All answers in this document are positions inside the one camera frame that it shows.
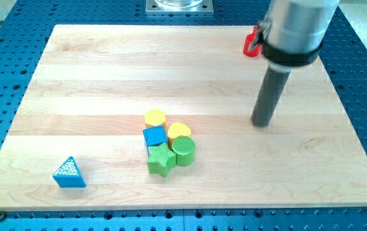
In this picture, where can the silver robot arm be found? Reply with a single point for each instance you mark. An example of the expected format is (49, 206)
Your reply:
(292, 31)

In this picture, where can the yellow heart block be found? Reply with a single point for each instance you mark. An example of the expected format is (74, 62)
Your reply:
(176, 130)

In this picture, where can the yellow hexagon block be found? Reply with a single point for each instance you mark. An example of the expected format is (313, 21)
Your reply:
(155, 117)

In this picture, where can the green cylinder block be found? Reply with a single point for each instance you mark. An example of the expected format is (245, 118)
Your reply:
(184, 148)

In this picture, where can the blue cube block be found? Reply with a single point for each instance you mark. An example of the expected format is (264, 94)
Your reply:
(154, 136)

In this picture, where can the green star block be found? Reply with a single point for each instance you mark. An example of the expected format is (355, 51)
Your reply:
(161, 160)

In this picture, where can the wooden board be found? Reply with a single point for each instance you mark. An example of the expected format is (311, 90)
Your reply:
(94, 83)

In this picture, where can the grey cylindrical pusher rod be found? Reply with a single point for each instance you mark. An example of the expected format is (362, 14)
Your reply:
(270, 92)

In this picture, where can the blue triangle block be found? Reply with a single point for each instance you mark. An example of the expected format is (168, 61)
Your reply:
(68, 175)

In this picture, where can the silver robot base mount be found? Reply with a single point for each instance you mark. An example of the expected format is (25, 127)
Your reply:
(159, 7)

